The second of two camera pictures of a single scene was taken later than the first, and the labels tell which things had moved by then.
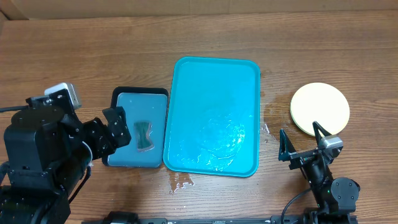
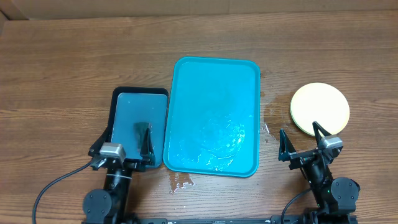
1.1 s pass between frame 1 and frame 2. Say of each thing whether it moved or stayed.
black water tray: stayed
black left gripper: moved
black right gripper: stayed
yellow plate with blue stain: stayed
